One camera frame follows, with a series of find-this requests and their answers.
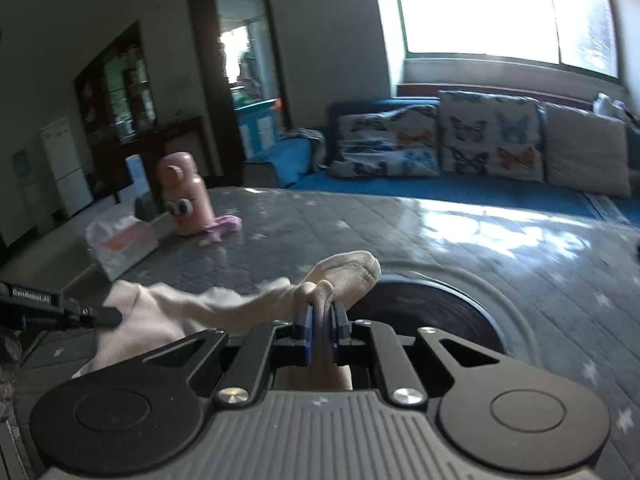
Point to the small black stand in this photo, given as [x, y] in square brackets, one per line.
[146, 207]

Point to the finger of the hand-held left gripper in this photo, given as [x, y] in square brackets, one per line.
[92, 315]

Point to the grey cloth on sofa arm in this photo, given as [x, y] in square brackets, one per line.
[305, 145]

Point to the plain beige cushion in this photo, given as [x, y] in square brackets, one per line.
[585, 150]

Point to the pink cartoon-eye bottle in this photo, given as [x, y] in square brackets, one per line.
[185, 195]

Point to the dark glass display cabinet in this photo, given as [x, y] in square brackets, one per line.
[117, 90]

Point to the tissue pack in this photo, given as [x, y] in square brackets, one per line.
[122, 247]

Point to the white plush toy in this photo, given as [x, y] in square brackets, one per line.
[606, 106]

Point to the round dark table inset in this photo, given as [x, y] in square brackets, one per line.
[425, 305]

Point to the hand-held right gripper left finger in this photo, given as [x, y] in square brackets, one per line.
[306, 335]

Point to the window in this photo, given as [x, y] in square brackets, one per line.
[475, 5]

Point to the white refrigerator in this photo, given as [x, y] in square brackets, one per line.
[65, 165]

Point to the beige cloth garment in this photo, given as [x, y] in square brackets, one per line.
[200, 305]

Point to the white upright box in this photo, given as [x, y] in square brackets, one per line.
[136, 175]

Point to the blue sofa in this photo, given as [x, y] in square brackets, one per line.
[450, 187]

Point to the blue and white cabinet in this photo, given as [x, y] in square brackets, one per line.
[257, 127]

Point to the dark wooden door frame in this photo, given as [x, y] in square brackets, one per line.
[200, 85]

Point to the water dispenser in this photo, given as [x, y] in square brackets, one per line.
[27, 185]

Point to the butterfly print cushion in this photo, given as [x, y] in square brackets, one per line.
[490, 135]
[385, 142]

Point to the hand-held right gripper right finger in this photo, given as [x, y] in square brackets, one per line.
[336, 332]

